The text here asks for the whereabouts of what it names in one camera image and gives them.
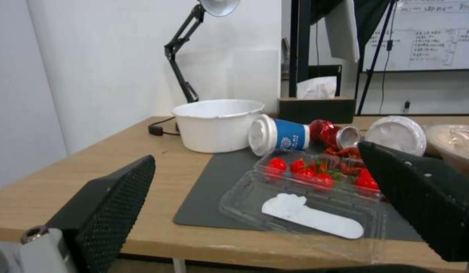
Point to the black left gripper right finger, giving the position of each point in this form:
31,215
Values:
420,196

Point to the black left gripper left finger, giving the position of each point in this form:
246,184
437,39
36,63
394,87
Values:
105,207

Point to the red strawberry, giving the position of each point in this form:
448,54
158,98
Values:
366,179
277,164
324,180
297,165
305,174

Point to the clear plastic bowl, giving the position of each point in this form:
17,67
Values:
452,148

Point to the white plastic lid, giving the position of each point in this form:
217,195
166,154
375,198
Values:
395,133

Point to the crushed red soda can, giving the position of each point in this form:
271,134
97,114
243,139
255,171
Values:
335,134

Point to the white paper label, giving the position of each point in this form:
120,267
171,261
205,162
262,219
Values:
310,217

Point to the grey desk mat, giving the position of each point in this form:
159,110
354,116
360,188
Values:
219,193

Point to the clear plastic clamshell box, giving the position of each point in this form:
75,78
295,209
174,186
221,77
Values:
295,199

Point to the black tissue box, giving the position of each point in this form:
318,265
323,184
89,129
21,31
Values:
314,109

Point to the white paper bowl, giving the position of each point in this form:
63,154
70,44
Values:
216,125

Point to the blue white paper cup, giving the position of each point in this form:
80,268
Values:
279,136

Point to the black softbox light stand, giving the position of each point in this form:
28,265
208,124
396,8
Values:
374,48

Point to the whiteboard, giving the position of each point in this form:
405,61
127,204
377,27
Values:
427,34

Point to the black desk lamp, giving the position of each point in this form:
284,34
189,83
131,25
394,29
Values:
189,42

